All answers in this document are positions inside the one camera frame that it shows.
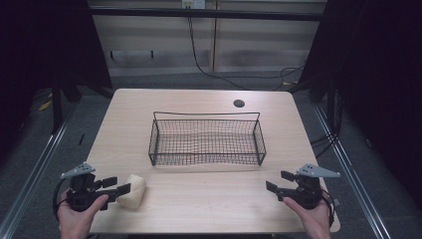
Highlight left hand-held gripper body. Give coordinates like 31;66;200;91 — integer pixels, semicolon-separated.
60;161;117;213

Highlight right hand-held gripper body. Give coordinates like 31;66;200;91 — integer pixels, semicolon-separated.
276;162;341;211

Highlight white bread bun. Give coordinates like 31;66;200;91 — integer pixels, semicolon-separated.
115;173;147;210

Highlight person's left hand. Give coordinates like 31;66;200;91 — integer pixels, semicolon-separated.
57;188;110;239

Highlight person's right hand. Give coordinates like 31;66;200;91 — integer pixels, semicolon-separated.
282;196;332;239

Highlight yellow floor tape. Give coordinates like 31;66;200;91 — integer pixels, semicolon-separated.
38;93;54;113

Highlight dark curtain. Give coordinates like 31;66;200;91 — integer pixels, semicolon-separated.
292;0;422;212
0;0;113;160

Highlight black horizontal bar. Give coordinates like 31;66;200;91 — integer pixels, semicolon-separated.
89;7;328;23

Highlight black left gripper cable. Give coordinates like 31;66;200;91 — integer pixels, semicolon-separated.
52;178;69;222

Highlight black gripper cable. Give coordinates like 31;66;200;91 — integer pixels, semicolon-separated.
319;188;336;229
52;178;69;222

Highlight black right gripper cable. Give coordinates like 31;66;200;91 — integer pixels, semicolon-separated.
319;188;336;229

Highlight metal floor rail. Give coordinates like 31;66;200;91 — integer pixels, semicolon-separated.
312;103;394;239
0;106;79;239

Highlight black floor cables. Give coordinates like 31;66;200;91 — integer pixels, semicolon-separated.
310;89;344;159

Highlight black wire basket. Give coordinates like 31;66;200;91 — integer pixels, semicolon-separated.
147;111;268;167

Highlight black wall cable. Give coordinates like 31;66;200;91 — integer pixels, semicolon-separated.
186;15;306;92

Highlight white wall socket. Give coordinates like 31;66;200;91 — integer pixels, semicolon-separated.
181;0;207;10

